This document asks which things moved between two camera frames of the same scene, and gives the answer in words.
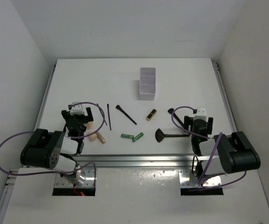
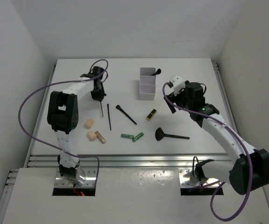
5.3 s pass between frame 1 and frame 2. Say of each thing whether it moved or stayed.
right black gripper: moved
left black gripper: moved
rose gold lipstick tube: stayed
